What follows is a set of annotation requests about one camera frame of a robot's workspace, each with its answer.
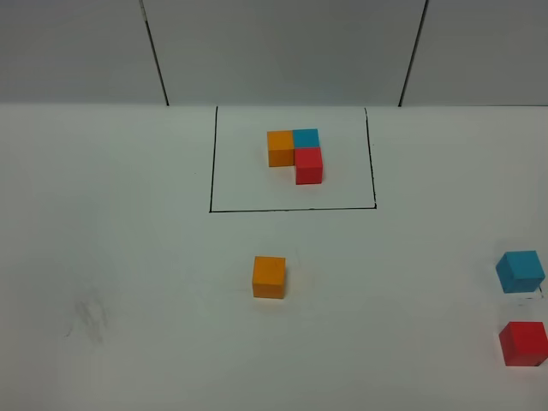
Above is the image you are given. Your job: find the red template cube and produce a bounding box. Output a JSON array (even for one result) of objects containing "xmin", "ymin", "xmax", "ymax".
[{"xmin": 295, "ymin": 147, "xmax": 324, "ymax": 185}]

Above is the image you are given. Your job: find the orange template cube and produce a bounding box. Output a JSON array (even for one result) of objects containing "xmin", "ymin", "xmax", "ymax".
[{"xmin": 267, "ymin": 130, "xmax": 295, "ymax": 167}]

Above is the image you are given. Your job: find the blue template cube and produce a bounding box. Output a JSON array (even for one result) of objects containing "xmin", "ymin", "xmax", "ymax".
[{"xmin": 293, "ymin": 128, "xmax": 320, "ymax": 149}]

